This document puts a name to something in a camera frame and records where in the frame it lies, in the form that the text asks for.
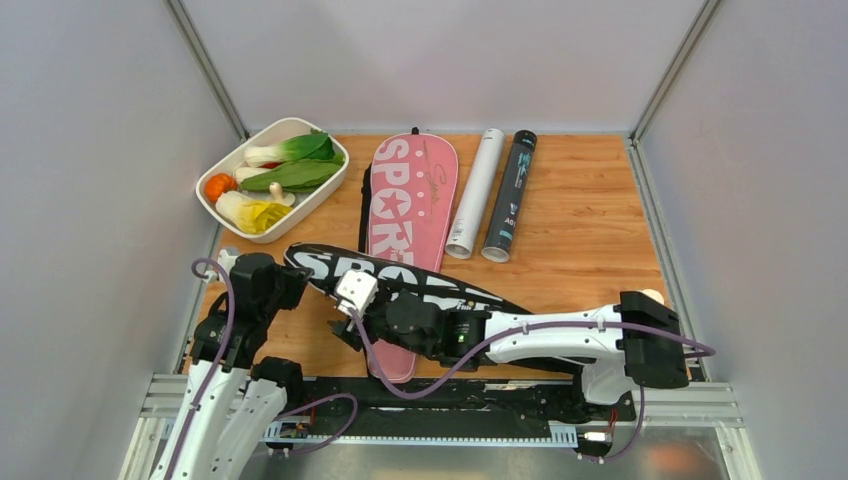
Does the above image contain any black racket cover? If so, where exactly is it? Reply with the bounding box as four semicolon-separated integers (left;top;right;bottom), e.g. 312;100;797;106
283;243;529;314

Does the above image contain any black shuttlecock tube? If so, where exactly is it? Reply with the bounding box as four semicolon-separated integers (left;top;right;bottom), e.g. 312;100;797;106
482;130;537;263

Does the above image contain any white shuttlecock tube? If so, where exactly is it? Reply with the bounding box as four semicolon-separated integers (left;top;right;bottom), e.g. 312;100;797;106
445;128;505;260

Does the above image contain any pink racket cover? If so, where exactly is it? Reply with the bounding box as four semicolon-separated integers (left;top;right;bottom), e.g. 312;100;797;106
358;127;460;385

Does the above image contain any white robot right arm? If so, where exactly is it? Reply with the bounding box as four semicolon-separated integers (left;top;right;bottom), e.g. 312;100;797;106
336;290;689;418

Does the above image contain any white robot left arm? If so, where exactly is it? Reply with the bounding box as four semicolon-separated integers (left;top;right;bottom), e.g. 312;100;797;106
150;249;314;479

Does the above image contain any yellow napa cabbage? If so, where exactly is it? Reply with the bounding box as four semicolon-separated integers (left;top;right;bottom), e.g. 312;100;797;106
215;191;293;235

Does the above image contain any beige mushroom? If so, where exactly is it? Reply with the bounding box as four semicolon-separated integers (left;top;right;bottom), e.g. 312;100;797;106
269;182;297;207

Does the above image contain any white rectangular tray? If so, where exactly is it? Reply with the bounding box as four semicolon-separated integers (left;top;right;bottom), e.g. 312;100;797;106
196;117;350;244

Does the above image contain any green leafy vegetable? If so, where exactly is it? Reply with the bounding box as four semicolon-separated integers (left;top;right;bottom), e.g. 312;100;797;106
239;157;344;193

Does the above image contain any green bok choy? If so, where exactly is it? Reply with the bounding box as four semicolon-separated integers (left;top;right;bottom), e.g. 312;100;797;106
244;130;336;167

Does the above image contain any white tube cap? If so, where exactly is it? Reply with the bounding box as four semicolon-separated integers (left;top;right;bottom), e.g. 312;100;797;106
641;289;665;305

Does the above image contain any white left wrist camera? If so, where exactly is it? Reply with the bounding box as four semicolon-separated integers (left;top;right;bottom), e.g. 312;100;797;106
213;247;240;283

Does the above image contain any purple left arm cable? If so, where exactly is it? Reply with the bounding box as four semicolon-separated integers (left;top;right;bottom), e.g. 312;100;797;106
162;258;359;480

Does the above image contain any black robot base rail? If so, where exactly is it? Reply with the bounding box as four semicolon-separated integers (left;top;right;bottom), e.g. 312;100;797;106
277;372;637;440

